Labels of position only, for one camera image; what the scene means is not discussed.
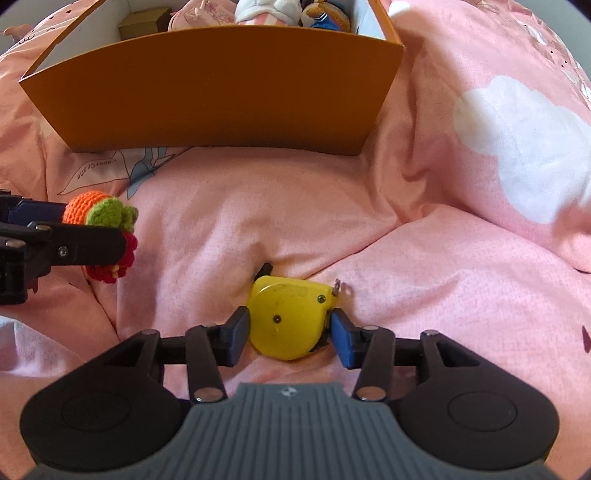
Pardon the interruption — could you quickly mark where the yellow tape measure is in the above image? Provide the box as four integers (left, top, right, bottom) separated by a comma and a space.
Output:
246, 263, 342, 361

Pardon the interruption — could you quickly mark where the pink fabric pouch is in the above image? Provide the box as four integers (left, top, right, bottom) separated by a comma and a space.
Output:
168, 0, 236, 31

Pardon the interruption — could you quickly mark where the small gold box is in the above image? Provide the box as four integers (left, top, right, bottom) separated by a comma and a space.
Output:
118, 7, 171, 40

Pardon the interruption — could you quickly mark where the orange cardboard box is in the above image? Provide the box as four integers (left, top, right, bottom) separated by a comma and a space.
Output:
20, 1, 405, 155

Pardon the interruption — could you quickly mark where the person's foot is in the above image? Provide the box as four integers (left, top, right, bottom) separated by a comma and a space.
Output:
3, 24, 33, 42

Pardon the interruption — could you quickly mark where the white pink plush toy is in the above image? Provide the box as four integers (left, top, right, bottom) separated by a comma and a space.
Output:
235, 0, 301, 26

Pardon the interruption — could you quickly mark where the pink duvet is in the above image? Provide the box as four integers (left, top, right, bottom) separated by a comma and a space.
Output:
1, 1, 590, 479

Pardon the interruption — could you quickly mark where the orange crochet fruit charm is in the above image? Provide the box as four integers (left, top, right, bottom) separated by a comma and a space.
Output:
62, 191, 138, 284

